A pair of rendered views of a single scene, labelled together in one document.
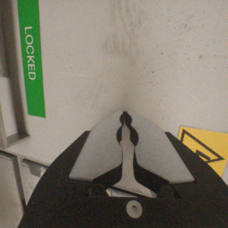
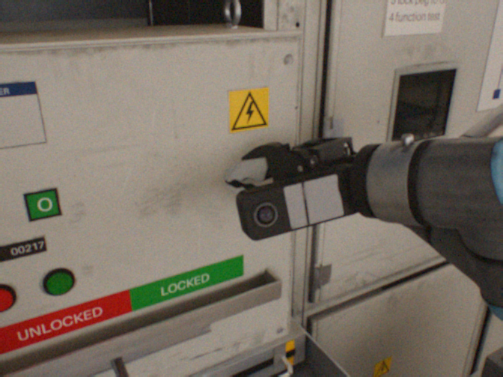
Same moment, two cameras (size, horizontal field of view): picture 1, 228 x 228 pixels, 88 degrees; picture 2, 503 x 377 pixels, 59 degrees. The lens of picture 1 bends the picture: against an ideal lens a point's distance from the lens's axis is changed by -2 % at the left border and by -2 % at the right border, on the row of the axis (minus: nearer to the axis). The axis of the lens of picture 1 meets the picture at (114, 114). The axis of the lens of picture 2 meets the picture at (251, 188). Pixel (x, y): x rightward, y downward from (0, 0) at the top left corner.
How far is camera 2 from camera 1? 43 cm
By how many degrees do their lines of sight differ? 16
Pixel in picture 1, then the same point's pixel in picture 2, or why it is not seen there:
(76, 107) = (228, 224)
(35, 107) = (234, 268)
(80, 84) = (207, 226)
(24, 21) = (156, 297)
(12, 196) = (378, 307)
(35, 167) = (316, 275)
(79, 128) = not seen: hidden behind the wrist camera
